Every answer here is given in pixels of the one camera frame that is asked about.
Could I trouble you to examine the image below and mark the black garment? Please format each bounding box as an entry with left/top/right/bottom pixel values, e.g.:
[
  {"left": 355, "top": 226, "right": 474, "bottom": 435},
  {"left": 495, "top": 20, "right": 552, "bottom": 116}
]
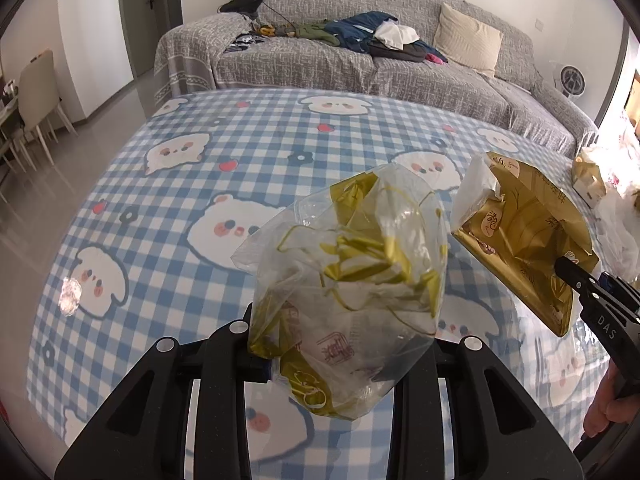
[{"left": 367, "top": 40, "right": 436, "bottom": 63}]

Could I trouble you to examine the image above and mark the beige dining chair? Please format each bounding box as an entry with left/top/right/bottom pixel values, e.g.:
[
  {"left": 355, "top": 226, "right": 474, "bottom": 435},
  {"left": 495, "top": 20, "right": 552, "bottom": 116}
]
[
  {"left": 0, "top": 125, "right": 31, "bottom": 178},
  {"left": 12, "top": 49, "right": 78, "bottom": 166}
]

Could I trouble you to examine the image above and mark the grey covered sofa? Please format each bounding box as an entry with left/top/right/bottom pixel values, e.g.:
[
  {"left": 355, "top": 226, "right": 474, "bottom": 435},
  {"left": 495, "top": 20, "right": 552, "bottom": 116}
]
[{"left": 152, "top": 0, "right": 598, "bottom": 161}]

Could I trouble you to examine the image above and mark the grey door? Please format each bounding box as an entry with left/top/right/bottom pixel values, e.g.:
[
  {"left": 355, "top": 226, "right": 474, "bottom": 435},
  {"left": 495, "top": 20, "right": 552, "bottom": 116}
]
[{"left": 117, "top": 0, "right": 183, "bottom": 81}]

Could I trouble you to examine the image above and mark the blue checked bear tablecloth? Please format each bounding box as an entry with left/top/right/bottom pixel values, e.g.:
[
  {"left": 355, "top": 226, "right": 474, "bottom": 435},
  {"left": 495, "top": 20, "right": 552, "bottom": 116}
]
[{"left": 27, "top": 87, "right": 640, "bottom": 480}]

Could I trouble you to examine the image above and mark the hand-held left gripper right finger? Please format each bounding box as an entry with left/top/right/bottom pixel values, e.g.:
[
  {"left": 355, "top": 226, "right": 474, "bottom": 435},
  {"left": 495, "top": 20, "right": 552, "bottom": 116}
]
[{"left": 387, "top": 335, "right": 571, "bottom": 480}]

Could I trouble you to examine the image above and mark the white garment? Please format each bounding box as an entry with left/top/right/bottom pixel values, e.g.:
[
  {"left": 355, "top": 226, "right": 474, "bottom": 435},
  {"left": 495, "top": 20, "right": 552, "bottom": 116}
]
[{"left": 374, "top": 22, "right": 421, "bottom": 51}]

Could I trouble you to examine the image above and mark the pile of clothes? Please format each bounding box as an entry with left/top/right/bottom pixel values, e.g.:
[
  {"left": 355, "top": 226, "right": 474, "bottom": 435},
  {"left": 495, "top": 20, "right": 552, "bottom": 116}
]
[{"left": 325, "top": 11, "right": 396, "bottom": 53}]

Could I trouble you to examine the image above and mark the gold paper bag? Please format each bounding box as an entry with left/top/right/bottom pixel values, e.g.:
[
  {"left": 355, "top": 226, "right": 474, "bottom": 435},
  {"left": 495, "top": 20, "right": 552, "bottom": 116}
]
[{"left": 450, "top": 151, "right": 600, "bottom": 337}]

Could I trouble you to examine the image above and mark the clear red-printed plastic bag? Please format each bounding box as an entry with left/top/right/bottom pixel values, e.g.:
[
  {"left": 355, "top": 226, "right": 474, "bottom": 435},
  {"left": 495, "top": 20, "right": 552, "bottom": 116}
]
[{"left": 607, "top": 125, "right": 640, "bottom": 196}]

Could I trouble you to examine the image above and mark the dining table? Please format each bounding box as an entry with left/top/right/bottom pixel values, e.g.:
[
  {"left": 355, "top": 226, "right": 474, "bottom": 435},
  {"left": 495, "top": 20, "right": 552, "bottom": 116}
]
[{"left": 0, "top": 77, "right": 26, "bottom": 136}]

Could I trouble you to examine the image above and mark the olive green garment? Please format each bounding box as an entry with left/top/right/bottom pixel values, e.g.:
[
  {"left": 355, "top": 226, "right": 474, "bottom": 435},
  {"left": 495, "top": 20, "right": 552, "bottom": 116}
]
[{"left": 292, "top": 22, "right": 346, "bottom": 46}]

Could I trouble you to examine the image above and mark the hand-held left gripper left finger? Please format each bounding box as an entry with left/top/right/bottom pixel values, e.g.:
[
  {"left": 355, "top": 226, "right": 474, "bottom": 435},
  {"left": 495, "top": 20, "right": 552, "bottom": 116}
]
[{"left": 54, "top": 302, "right": 273, "bottom": 480}]

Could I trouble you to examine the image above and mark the white plastic bag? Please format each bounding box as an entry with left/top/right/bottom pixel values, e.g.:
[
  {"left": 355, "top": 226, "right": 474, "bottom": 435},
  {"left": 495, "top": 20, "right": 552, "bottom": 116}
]
[{"left": 595, "top": 195, "right": 640, "bottom": 281}]

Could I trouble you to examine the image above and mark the white round fan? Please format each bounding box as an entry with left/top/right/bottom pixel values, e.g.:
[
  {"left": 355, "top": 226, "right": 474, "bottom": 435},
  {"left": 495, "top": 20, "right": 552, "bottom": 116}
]
[{"left": 552, "top": 60, "right": 587, "bottom": 98}]

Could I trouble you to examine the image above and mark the beige tissue box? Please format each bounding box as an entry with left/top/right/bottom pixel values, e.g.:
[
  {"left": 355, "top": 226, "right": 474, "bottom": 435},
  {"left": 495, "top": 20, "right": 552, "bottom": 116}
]
[{"left": 571, "top": 147, "right": 608, "bottom": 209}]

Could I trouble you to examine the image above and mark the clear bag with gold wrappers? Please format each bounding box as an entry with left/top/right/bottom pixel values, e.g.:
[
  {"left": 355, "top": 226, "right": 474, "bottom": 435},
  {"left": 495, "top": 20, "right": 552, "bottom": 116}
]
[{"left": 231, "top": 162, "right": 448, "bottom": 420}]

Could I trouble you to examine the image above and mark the cream cushion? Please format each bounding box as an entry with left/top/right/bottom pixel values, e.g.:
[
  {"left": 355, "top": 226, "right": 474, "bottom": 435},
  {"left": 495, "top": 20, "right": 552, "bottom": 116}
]
[{"left": 432, "top": 2, "right": 504, "bottom": 78}]

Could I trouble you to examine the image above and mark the person's right hand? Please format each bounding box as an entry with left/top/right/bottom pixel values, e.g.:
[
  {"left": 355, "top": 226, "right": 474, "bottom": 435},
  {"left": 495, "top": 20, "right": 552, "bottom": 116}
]
[{"left": 582, "top": 357, "right": 640, "bottom": 438}]

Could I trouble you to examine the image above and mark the printed packet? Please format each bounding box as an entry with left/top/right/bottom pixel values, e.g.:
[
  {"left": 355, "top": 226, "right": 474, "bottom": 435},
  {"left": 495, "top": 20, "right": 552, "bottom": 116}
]
[{"left": 225, "top": 32, "right": 256, "bottom": 54}]

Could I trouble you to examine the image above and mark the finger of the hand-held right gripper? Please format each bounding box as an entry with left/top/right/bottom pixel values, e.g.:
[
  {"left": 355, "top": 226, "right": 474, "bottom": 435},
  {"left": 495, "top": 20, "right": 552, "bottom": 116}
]
[
  {"left": 599, "top": 271, "right": 640, "bottom": 317},
  {"left": 554, "top": 256, "right": 608, "bottom": 311}
]

